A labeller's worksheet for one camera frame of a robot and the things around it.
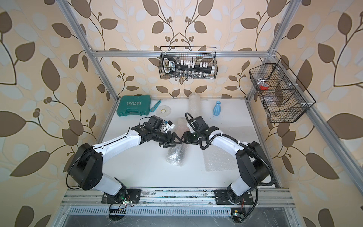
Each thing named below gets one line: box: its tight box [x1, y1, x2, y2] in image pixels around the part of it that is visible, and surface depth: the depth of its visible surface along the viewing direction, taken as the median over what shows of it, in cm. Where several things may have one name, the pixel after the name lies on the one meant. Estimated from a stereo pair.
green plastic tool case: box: [116, 94, 152, 117], surface depth 114 cm
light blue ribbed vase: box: [212, 100, 222, 117], surface depth 105 cm
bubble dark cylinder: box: [165, 117, 190, 167], surface depth 82 cm
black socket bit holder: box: [162, 54, 216, 74], surface depth 84 cm
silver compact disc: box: [155, 104, 172, 117], surface depth 114 cm
